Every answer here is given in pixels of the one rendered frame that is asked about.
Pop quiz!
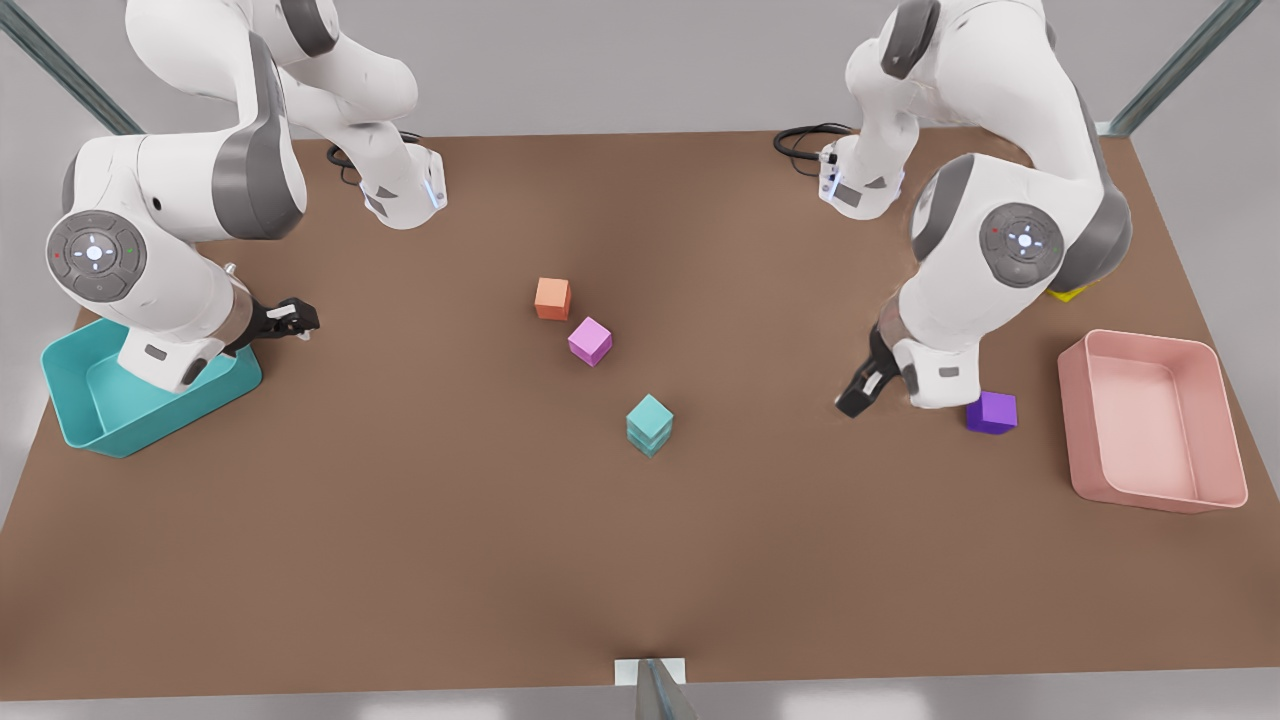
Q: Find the purple cube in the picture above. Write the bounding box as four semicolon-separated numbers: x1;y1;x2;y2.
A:
965;390;1019;436

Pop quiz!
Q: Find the teal plastic bin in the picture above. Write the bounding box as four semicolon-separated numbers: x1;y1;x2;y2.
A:
40;318;264;460

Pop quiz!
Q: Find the pink cube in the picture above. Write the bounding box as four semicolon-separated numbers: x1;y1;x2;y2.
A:
567;316;614;368

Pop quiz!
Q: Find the pink plastic bin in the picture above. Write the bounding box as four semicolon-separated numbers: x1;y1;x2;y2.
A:
1057;329;1250;515

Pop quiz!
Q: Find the black cable loop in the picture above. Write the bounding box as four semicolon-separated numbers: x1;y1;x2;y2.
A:
773;123;854;182
326;130;426;187

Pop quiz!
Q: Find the silver frame post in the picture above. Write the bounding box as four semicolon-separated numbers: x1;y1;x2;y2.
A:
635;658;701;720
0;0;143;137
1108;0;1264;138

